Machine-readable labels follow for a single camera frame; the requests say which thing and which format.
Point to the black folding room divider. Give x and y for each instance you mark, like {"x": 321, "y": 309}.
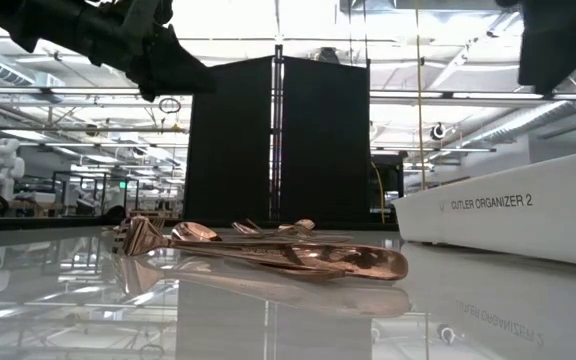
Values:
{"x": 233, "y": 150}

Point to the white cutlery organizer tray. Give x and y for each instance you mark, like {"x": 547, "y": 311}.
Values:
{"x": 518, "y": 225}

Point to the rose gold fork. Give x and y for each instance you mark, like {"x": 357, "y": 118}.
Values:
{"x": 283, "y": 231}

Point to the rose gold table knife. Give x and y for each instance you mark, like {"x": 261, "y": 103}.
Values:
{"x": 368, "y": 262}

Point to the black workstation frame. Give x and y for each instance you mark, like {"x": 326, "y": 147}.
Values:
{"x": 93, "y": 172}

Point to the copper spoons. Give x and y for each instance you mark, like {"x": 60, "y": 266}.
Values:
{"x": 140, "y": 237}

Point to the black round hanging reel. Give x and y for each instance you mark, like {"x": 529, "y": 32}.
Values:
{"x": 438, "y": 131}

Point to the long ceiling light rail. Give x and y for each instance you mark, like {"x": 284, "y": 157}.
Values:
{"x": 493, "y": 95}

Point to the black equipment cart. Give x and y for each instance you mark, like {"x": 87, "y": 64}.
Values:
{"x": 390, "y": 185}

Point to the black table frame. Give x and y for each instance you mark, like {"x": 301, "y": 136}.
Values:
{"x": 43, "y": 224}

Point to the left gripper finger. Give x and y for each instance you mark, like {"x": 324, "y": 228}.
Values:
{"x": 173, "y": 70}

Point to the black dome fixture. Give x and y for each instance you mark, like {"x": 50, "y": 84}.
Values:
{"x": 328, "y": 55}

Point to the white robot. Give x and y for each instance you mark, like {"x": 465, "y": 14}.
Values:
{"x": 3, "y": 165}

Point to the rose gold spoon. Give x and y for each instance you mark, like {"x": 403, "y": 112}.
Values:
{"x": 193, "y": 231}
{"x": 245, "y": 228}
{"x": 307, "y": 223}

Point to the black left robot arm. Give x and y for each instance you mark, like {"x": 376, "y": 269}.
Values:
{"x": 43, "y": 25}

